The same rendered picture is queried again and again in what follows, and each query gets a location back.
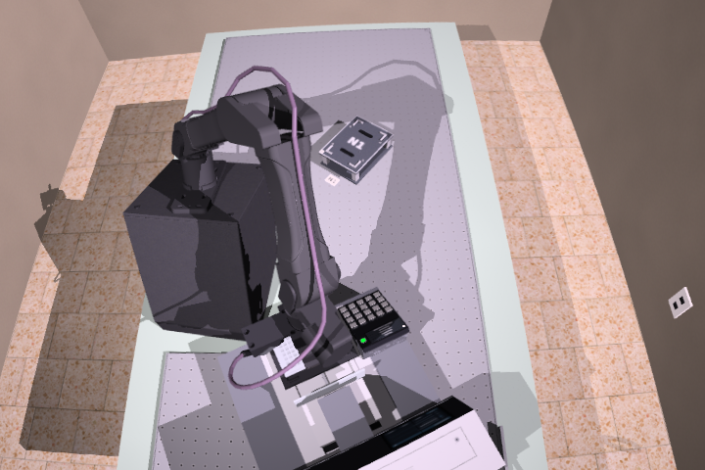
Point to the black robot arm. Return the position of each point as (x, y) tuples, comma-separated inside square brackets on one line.
[(246, 119)]

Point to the white label with dark text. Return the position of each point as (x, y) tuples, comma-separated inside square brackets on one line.
[(332, 179)]

